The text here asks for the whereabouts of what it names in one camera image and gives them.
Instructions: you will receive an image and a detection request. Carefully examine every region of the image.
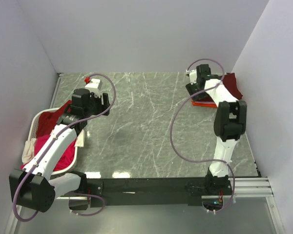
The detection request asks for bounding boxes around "dark red t shirt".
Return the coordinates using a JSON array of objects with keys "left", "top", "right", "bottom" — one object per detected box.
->
[{"left": 196, "top": 73, "right": 243, "bottom": 105}]

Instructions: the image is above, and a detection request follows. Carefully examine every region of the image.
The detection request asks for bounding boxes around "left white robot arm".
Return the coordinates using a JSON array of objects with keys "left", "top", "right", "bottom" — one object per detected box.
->
[{"left": 9, "top": 88, "right": 111, "bottom": 213}]

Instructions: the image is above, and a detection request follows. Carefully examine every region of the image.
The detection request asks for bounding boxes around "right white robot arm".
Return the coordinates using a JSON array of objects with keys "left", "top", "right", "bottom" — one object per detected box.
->
[{"left": 186, "top": 64, "right": 247, "bottom": 195}]

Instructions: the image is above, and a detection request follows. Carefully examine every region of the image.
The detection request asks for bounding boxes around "folded orange t shirt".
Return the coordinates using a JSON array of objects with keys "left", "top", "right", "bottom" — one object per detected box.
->
[{"left": 191, "top": 100, "right": 217, "bottom": 108}]

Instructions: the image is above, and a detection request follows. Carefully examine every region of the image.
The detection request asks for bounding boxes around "red t shirt in basket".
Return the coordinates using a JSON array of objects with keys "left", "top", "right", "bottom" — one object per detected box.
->
[{"left": 36, "top": 100, "right": 72, "bottom": 137}]

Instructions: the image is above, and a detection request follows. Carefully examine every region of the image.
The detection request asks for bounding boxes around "magenta t shirt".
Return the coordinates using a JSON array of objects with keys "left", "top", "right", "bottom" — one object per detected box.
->
[{"left": 21, "top": 135, "right": 76, "bottom": 172}]

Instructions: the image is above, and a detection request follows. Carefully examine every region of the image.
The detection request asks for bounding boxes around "white laundry basket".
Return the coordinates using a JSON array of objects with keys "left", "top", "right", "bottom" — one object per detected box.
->
[{"left": 28, "top": 108, "right": 80, "bottom": 176}]

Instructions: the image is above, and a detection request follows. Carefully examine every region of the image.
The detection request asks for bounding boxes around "cream t shirt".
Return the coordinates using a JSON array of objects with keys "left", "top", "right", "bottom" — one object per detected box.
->
[{"left": 21, "top": 130, "right": 85, "bottom": 166}]

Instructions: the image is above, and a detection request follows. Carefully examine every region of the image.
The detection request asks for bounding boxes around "black base beam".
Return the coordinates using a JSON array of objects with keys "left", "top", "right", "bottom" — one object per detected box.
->
[{"left": 78, "top": 176, "right": 234, "bottom": 206}]

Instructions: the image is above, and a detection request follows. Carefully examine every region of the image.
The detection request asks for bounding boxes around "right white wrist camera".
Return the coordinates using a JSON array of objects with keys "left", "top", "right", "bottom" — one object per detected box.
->
[{"left": 186, "top": 69, "right": 197, "bottom": 85}]

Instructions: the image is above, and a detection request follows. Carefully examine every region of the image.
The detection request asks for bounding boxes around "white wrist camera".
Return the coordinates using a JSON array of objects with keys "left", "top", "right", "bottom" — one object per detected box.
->
[
  {"left": 186, "top": 69, "right": 197, "bottom": 85},
  {"left": 84, "top": 77, "right": 102, "bottom": 97}
]

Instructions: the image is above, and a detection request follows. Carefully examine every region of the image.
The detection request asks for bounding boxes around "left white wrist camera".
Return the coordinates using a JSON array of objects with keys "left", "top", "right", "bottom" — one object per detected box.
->
[{"left": 84, "top": 77, "right": 102, "bottom": 97}]

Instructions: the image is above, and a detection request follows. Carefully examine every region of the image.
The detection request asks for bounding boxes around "aluminium rail frame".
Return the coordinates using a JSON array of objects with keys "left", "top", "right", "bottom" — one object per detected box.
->
[{"left": 9, "top": 64, "right": 279, "bottom": 222}]

